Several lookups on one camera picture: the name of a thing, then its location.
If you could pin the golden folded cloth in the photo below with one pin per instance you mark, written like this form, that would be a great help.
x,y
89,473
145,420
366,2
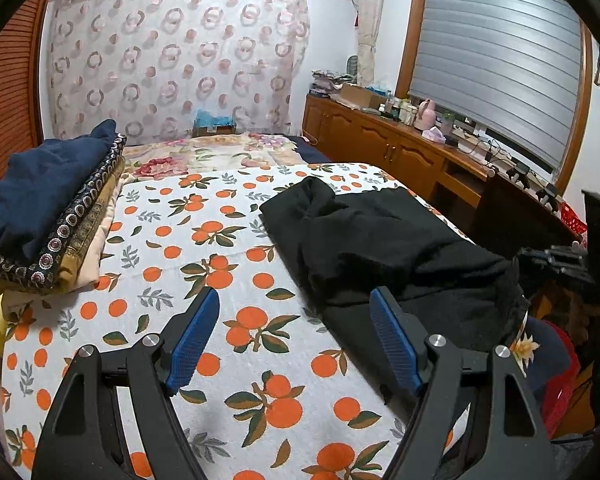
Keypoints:
x,y
82,245

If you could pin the beige folded cloth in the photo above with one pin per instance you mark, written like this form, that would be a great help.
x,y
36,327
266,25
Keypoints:
x,y
92,255

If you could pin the black garment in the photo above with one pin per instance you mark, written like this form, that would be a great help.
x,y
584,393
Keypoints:
x,y
380,240

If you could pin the beige side curtain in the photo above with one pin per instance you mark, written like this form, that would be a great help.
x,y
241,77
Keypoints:
x,y
369,20

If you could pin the orange fruit print bedsheet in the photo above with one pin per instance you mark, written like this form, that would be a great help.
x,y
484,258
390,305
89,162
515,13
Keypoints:
x,y
180,240

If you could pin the stack of folded fabrics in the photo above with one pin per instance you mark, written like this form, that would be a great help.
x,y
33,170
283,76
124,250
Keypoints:
x,y
327,82

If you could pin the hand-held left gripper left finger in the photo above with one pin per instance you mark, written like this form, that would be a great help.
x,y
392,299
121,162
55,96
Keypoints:
x,y
192,345

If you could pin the floral blanket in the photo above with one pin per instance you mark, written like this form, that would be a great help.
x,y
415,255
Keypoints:
x,y
205,155

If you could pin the long wooden cabinet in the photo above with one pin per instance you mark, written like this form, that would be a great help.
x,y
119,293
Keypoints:
x,y
380,140

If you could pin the blue box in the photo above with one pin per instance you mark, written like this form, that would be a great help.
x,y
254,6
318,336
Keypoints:
x,y
215,122

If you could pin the red plastic basket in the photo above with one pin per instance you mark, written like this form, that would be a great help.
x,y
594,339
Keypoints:
x,y
572,220

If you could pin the grey window blind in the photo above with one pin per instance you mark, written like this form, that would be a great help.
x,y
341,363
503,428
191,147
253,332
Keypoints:
x,y
495,60

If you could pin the dark chair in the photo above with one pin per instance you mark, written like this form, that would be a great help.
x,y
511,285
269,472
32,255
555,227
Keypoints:
x,y
515,215

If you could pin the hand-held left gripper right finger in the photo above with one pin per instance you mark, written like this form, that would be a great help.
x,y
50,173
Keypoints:
x,y
395,345

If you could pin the folded navy blue cloth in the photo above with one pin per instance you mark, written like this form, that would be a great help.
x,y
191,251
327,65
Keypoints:
x,y
45,190

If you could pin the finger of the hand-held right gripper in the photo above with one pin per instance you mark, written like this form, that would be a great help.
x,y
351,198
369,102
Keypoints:
x,y
555,262

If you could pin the wooden wardrobe door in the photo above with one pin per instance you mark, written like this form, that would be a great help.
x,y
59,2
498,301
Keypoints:
x,y
10,100

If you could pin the cardboard box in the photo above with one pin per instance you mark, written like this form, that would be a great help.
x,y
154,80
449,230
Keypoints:
x,y
357,96

